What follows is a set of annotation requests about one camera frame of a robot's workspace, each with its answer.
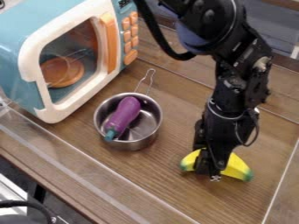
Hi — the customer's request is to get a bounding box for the yellow toy banana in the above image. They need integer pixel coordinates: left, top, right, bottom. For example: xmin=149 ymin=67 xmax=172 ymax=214
xmin=180 ymin=149 xmax=253 ymax=182

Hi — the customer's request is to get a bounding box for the black cable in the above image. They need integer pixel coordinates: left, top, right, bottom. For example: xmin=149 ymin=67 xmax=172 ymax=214
xmin=0 ymin=199 xmax=53 ymax=224

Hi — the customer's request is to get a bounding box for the purple toy eggplant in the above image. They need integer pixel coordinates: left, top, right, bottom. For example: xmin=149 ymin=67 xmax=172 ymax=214
xmin=104 ymin=96 xmax=141 ymax=142

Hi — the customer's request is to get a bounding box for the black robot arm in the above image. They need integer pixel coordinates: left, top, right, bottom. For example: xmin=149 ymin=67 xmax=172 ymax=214
xmin=133 ymin=0 xmax=273 ymax=181

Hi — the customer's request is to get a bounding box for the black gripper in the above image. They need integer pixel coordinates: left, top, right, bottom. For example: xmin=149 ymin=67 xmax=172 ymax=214
xmin=192 ymin=99 xmax=258 ymax=182

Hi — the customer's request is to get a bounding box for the orange microwave turntable plate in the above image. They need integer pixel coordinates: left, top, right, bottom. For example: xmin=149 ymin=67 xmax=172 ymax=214
xmin=41 ymin=57 xmax=85 ymax=88

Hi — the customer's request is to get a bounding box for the blue toy microwave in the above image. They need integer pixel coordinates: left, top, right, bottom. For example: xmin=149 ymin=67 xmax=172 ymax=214
xmin=0 ymin=0 xmax=138 ymax=123

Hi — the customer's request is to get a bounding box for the silver metal pot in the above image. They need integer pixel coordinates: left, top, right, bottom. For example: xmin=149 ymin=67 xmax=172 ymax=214
xmin=93 ymin=68 xmax=162 ymax=151

